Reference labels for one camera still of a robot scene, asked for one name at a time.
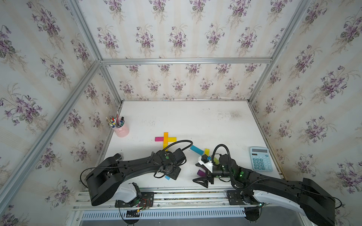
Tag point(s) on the teal long block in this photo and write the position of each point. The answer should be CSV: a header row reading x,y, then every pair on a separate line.
x,y
197,150

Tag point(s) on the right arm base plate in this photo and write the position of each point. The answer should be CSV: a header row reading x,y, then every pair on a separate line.
x,y
243,198

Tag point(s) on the aluminium front rail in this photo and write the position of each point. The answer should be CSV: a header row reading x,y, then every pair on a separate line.
x,y
165,199

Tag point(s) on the orange-yellow long block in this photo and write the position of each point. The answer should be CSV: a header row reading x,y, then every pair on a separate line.
x,y
165,138

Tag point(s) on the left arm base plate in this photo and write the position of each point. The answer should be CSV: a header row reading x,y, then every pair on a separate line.
x,y
145,200

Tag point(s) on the light blue calculator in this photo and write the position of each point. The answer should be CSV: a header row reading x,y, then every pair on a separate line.
x,y
261,159

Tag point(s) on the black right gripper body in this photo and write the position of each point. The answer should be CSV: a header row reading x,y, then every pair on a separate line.
x,y
210,177

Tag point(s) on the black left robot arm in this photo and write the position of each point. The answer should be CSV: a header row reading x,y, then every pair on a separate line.
x,y
105,179

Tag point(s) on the pink pen cup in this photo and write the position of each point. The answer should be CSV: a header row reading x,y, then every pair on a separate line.
x,y
121,131

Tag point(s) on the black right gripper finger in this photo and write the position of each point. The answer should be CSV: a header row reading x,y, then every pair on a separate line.
x,y
204,162
203,181

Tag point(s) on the magenta block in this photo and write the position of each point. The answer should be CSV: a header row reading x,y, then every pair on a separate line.
x,y
159,139

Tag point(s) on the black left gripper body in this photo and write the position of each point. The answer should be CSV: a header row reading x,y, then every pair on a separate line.
x,y
174,173

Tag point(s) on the purple block lower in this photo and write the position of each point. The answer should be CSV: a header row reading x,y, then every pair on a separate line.
x,y
201,173

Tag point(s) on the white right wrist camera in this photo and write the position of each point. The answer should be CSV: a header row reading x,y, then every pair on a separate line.
x,y
210,167

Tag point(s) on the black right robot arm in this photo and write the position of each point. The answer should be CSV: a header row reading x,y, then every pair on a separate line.
x,y
255,190

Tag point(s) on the pens in cup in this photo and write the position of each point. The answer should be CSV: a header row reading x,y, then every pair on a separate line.
x,y
117,121

